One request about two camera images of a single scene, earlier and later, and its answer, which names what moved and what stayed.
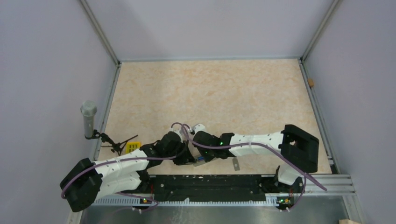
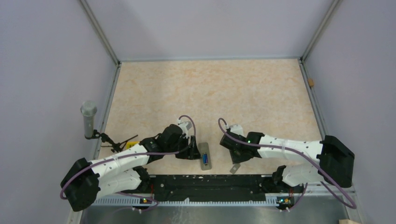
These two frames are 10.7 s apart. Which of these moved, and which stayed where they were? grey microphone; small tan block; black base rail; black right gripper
Moved: black right gripper
Stayed: grey microphone; black base rail; small tan block
